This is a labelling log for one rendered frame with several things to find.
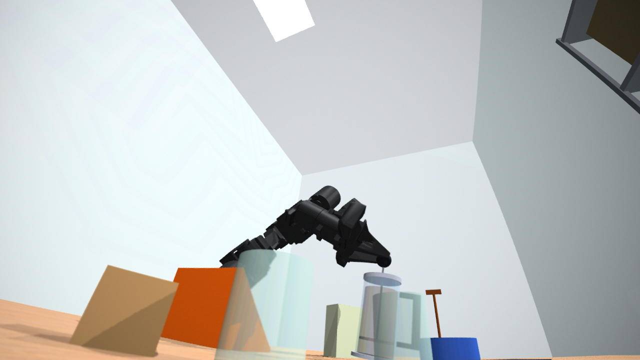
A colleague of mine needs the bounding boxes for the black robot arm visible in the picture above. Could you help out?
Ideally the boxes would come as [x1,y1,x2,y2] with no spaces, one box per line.
[219,185,341,268]

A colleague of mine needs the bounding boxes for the clear glass cylinder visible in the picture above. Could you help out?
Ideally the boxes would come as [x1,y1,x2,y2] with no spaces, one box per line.
[372,291,433,360]
[214,249,314,360]

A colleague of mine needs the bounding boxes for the glass french press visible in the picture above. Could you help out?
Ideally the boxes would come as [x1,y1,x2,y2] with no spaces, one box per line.
[350,256,402,360]

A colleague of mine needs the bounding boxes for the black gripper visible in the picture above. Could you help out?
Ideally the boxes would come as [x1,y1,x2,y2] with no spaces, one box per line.
[312,201,391,268]

